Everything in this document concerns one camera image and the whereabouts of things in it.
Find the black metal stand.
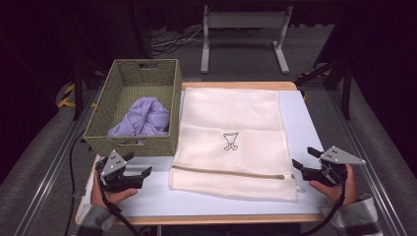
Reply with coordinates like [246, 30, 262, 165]
[71, 60, 111, 122]
[294, 58, 354, 121]

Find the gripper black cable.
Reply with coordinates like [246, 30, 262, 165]
[299, 181, 348, 236]
[95, 161, 141, 236]

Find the white board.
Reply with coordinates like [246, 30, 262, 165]
[80, 89, 332, 218]

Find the green woven basket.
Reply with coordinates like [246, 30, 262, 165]
[83, 58, 183, 157]

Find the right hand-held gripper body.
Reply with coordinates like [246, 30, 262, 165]
[301, 145, 367, 188]

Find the yellow black striped tape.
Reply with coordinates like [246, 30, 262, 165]
[57, 83, 98, 109]

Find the grey metal stand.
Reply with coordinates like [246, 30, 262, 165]
[200, 4, 294, 75]

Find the person's right hand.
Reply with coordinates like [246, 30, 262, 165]
[308, 163, 359, 207]

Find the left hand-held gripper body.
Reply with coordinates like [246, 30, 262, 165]
[95, 149, 145, 194]

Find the person's left hand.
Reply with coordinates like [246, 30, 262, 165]
[90, 170, 139, 209]

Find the white mesh laundry bag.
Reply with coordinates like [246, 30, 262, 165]
[168, 87, 306, 203]

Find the bundle of floor cables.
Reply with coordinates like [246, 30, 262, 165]
[149, 26, 206, 57]

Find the purple garment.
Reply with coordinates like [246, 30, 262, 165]
[106, 96, 171, 138]

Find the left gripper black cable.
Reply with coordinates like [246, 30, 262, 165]
[95, 161, 141, 236]

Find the aluminium rail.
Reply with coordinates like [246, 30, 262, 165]
[13, 90, 100, 236]
[328, 88, 408, 236]

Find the black floor cable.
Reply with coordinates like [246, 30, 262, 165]
[63, 130, 87, 236]

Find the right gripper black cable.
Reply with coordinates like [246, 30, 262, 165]
[299, 181, 348, 236]

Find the wooden table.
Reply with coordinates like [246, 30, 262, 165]
[74, 81, 332, 227]

